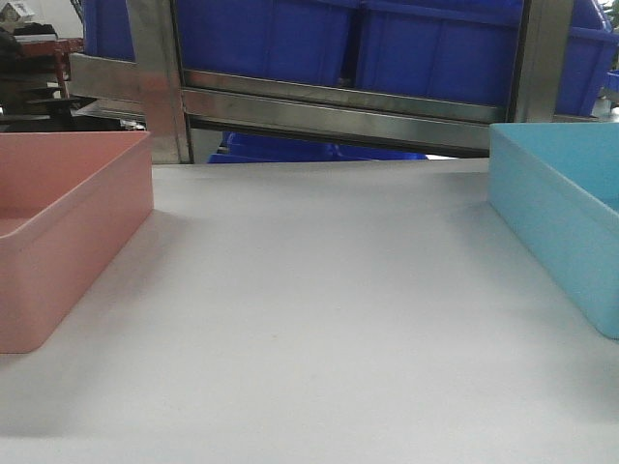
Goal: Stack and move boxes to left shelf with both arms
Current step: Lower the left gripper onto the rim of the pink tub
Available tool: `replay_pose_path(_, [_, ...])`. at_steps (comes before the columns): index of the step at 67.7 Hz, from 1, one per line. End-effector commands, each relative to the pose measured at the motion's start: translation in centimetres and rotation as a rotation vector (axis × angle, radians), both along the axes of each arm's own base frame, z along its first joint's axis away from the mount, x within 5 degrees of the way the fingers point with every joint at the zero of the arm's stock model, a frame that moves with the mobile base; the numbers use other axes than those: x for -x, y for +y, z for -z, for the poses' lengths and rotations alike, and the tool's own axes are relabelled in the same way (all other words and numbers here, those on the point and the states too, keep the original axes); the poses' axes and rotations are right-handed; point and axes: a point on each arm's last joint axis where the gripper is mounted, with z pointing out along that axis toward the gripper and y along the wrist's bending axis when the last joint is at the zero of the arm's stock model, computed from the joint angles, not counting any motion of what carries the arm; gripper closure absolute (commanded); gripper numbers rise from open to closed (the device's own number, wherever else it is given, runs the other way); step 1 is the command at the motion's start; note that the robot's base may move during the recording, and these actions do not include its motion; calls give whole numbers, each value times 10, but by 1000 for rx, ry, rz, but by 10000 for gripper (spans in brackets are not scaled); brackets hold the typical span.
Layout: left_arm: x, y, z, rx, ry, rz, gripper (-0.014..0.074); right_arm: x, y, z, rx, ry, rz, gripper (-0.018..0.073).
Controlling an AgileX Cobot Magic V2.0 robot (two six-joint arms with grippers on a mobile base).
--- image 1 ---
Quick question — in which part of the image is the pink plastic box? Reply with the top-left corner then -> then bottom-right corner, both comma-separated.
1,131 -> 154,354

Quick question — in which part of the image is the light blue plastic box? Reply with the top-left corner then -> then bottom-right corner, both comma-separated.
488,123 -> 618,339

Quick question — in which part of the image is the blue bin lower shelf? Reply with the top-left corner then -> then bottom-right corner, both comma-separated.
208,132 -> 427,164

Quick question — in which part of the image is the blue storage bin upper left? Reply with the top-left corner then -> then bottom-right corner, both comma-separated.
175,1 -> 360,86

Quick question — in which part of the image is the blue storage bin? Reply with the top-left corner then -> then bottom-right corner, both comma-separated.
354,1 -> 522,106
81,0 -> 135,62
175,1 -> 360,86
555,1 -> 618,117

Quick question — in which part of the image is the blue storage bin upper right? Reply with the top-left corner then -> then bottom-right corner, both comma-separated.
354,1 -> 522,106

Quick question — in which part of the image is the blue storage bin far left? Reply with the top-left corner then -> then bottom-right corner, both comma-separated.
81,0 -> 135,62

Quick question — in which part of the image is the red metal cart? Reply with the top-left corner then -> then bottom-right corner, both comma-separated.
1,38 -> 84,98

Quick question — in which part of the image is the blue storage bin far right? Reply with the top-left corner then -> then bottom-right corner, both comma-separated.
555,1 -> 618,117

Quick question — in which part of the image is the stainless steel shelf frame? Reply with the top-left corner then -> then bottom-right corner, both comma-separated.
71,1 -> 591,163

